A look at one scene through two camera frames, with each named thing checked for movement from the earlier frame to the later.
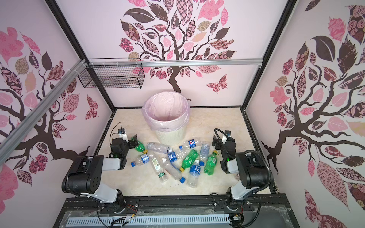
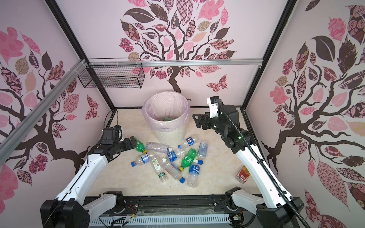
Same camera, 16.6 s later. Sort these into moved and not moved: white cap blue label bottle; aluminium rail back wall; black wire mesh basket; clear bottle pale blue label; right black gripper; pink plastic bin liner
Moved: right black gripper; clear bottle pale blue label
Not moved: white cap blue label bottle; pink plastic bin liner; aluminium rail back wall; black wire mesh basket
